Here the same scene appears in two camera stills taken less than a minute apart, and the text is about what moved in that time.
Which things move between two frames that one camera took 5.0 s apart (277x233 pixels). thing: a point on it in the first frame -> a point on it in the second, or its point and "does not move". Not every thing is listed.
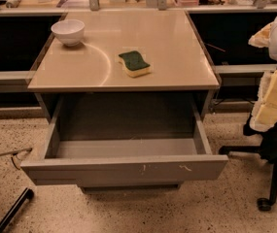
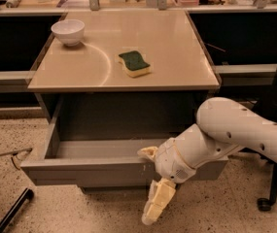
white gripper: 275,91 -> 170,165
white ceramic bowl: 69,31 does not move
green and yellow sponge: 133,64 does not move
